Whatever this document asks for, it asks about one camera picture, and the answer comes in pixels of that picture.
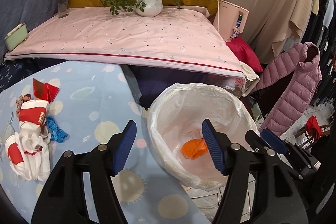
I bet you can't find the orange snack wrapper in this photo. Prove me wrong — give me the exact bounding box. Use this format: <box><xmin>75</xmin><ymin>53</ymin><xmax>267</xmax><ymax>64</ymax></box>
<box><xmin>181</xmin><ymin>138</ymin><xmax>209</xmax><ymax>160</ymax></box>

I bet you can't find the blue wrapper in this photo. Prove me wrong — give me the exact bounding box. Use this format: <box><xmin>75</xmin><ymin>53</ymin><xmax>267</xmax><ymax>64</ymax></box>
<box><xmin>46</xmin><ymin>117</ymin><xmax>68</xmax><ymax>143</ymax></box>

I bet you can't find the red envelope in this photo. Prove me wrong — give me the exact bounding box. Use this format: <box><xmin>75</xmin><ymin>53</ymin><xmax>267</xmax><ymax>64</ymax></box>
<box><xmin>33</xmin><ymin>79</ymin><xmax>59</xmax><ymax>103</ymax></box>

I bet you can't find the white tissue pile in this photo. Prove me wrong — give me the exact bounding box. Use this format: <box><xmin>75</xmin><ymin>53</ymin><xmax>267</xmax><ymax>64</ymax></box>
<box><xmin>5</xmin><ymin>122</ymin><xmax>51</xmax><ymax>181</ymax></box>

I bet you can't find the dark red scrunchie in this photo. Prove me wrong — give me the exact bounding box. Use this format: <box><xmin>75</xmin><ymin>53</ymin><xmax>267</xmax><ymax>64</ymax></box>
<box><xmin>15</xmin><ymin>94</ymin><xmax>31</xmax><ymax>117</ymax></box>

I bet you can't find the white lined trash bin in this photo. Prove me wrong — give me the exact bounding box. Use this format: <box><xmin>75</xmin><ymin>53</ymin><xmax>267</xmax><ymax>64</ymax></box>
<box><xmin>146</xmin><ymin>82</ymin><xmax>259</xmax><ymax>191</ymax></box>

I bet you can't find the small red stool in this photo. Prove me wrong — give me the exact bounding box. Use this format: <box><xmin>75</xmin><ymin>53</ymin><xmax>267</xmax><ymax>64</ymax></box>
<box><xmin>294</xmin><ymin>115</ymin><xmax>332</xmax><ymax>145</ymax></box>

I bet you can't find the light blue patterned tablecloth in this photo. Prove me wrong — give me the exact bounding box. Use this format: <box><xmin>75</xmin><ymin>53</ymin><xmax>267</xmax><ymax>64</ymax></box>
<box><xmin>1</xmin><ymin>61</ymin><xmax>208</xmax><ymax>223</ymax></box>

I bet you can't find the pink puffer jacket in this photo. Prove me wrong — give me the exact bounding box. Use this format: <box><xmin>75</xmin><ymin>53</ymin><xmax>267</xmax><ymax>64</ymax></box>
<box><xmin>252</xmin><ymin>42</ymin><xmax>322</xmax><ymax>136</ymax></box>

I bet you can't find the red cushion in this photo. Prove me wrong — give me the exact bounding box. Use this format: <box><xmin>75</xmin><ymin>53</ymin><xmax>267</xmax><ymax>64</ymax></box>
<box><xmin>226</xmin><ymin>36</ymin><xmax>263</xmax><ymax>74</ymax></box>

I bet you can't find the pink bed cover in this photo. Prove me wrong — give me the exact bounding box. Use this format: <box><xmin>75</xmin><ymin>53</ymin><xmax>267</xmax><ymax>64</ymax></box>
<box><xmin>5</xmin><ymin>6</ymin><xmax>244</xmax><ymax>79</ymax></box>

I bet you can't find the pink electric kettle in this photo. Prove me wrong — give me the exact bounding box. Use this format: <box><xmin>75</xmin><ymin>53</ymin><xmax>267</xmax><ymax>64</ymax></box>
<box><xmin>213</xmin><ymin>1</ymin><xmax>249</xmax><ymax>42</ymax></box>

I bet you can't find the dark blue patterned cloth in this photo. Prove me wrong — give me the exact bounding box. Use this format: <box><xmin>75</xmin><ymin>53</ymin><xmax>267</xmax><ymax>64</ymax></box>
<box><xmin>0</xmin><ymin>58</ymin><xmax>65</xmax><ymax>92</ymax></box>

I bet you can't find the green tissue box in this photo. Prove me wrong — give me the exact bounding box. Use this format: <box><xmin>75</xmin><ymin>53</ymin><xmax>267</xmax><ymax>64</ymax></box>
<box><xmin>5</xmin><ymin>23</ymin><xmax>28</xmax><ymax>51</ymax></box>

